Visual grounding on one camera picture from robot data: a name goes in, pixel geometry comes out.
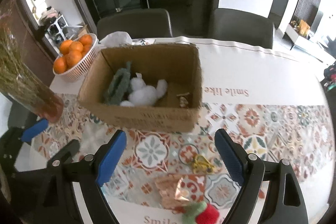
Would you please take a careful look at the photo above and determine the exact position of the dark chair behind box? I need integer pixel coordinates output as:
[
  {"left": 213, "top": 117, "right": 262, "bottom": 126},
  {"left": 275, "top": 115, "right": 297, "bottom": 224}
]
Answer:
[{"left": 97, "top": 9, "right": 173, "bottom": 40}]

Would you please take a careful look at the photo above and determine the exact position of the white plush toy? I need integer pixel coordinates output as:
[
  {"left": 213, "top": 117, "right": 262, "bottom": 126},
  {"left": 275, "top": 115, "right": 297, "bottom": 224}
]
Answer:
[{"left": 120, "top": 73, "right": 168, "bottom": 107}]

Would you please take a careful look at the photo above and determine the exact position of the white tv cabinet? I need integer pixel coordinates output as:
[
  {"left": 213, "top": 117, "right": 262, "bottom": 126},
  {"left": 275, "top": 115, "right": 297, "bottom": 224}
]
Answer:
[{"left": 285, "top": 24, "right": 335, "bottom": 65}]

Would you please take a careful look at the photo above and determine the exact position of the dark chair back right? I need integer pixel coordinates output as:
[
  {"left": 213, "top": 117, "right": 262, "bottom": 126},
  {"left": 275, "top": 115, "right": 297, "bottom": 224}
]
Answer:
[{"left": 207, "top": 8, "right": 274, "bottom": 49}]

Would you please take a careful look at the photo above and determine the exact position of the red strawberry plush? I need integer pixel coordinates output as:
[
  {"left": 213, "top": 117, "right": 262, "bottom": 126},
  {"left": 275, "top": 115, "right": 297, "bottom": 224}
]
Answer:
[{"left": 182, "top": 201, "right": 220, "bottom": 224}]

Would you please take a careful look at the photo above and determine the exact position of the glass vase with dried flowers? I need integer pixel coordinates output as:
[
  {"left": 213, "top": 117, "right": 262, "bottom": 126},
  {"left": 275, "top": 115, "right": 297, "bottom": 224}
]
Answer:
[{"left": 1, "top": 0, "right": 64, "bottom": 123}]

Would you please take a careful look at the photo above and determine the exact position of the yellow toy keychain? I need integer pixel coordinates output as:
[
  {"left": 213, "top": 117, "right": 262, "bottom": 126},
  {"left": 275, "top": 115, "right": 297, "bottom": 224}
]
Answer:
[{"left": 191, "top": 154, "right": 215, "bottom": 174}]

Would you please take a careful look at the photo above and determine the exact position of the brown cardboard box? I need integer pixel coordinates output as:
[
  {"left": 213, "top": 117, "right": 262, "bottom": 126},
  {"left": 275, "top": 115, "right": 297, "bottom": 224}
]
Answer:
[{"left": 78, "top": 44, "right": 202, "bottom": 132}]

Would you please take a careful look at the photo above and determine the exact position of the gold foil snack wrapper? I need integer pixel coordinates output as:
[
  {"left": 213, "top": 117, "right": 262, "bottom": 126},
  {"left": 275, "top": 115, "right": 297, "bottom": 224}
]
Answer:
[{"left": 154, "top": 174, "right": 194, "bottom": 210}]

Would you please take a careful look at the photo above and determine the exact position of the patterned table runner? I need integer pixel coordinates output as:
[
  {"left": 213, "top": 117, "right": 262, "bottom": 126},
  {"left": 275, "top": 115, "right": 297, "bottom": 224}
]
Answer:
[{"left": 31, "top": 92, "right": 336, "bottom": 214}]

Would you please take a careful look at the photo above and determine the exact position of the white shoe rack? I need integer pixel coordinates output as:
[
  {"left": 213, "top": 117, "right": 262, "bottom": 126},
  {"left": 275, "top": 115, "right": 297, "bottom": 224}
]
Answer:
[{"left": 39, "top": 7, "right": 89, "bottom": 47}]

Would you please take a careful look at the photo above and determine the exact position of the white basket of oranges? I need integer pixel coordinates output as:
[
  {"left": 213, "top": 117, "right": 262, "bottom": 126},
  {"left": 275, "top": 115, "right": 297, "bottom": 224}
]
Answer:
[{"left": 53, "top": 33, "right": 98, "bottom": 82}]

